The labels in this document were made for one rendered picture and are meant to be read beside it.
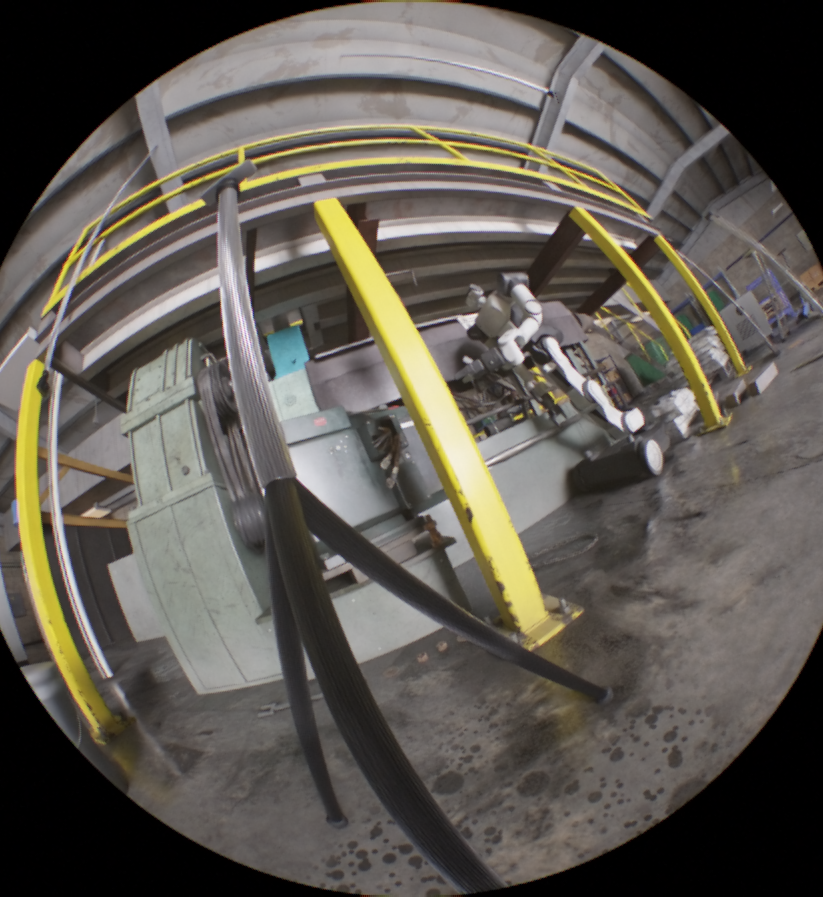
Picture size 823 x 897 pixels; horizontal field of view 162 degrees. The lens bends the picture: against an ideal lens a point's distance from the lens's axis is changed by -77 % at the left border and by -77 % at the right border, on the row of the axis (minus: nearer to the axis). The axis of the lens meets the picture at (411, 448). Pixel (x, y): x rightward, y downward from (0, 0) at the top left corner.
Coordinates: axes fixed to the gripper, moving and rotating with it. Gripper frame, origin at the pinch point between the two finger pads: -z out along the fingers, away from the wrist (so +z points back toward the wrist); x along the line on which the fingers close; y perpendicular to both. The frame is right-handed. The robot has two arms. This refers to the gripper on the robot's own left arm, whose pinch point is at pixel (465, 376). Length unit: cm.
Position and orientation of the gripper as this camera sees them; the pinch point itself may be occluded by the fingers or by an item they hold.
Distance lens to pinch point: 128.4
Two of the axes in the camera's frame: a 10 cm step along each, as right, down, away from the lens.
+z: 7.8, -4.3, -4.5
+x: 4.7, -0.7, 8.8
